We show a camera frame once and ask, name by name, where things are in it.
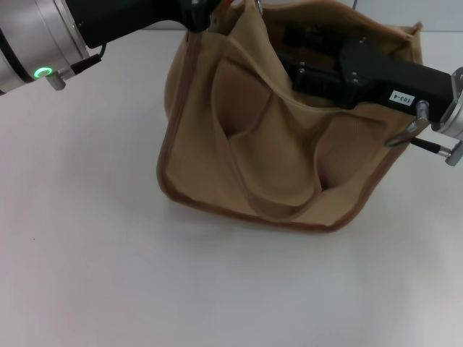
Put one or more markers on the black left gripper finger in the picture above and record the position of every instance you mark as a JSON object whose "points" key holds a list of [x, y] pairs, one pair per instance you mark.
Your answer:
{"points": [[199, 16]]}

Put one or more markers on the silver zipper pull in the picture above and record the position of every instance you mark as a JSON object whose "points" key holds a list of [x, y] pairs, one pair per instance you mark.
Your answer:
{"points": [[259, 5]]}

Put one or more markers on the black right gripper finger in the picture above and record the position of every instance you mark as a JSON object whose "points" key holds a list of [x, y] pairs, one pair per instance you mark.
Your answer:
{"points": [[322, 85], [311, 43]]}

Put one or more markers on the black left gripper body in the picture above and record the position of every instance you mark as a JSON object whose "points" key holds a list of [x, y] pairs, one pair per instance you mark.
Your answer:
{"points": [[126, 18]]}

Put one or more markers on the khaki fabric food bag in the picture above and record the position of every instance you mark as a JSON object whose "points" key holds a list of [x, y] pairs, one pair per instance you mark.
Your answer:
{"points": [[275, 162]]}

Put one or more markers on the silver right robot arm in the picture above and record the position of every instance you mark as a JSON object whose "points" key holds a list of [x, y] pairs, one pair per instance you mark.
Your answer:
{"points": [[454, 115]]}

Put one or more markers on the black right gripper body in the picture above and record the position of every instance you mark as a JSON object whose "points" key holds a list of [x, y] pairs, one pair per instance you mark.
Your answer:
{"points": [[394, 83]]}

